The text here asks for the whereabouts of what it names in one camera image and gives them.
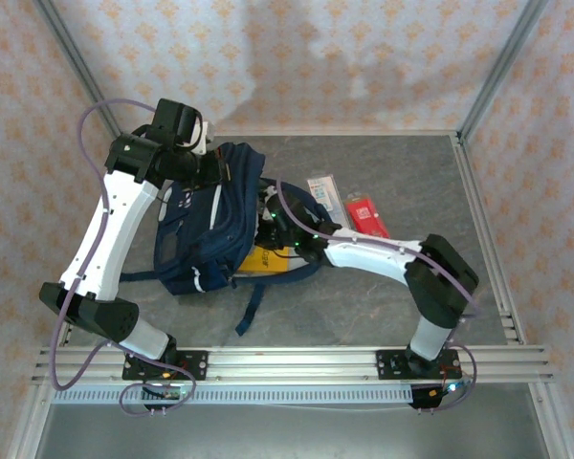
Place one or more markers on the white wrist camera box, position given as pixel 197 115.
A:
pixel 203 138
pixel 271 192

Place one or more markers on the yellow paperback book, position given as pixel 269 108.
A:
pixel 263 260

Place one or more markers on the aluminium mounting rail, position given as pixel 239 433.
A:
pixel 292 365

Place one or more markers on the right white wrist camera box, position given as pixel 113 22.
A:
pixel 271 192

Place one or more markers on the red small package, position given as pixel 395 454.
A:
pixel 366 217

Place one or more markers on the clear ruler package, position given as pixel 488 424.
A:
pixel 327 196

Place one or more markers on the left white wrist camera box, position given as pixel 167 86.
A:
pixel 203 138

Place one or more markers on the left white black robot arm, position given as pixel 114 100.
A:
pixel 110 225

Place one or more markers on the aluminium rear frame bar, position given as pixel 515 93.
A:
pixel 363 132

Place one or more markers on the navy blue backpack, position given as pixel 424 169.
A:
pixel 205 229

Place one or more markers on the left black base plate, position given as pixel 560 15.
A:
pixel 196 365

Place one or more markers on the small circuit board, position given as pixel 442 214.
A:
pixel 454 387
pixel 173 394

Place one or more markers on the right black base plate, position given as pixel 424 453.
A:
pixel 390 365

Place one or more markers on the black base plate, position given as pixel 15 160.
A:
pixel 390 365
pixel 196 365

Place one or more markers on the aluminium table side rail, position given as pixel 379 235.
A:
pixel 103 210
pixel 478 201

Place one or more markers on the aluminium frame post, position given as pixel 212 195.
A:
pixel 502 67
pixel 81 72

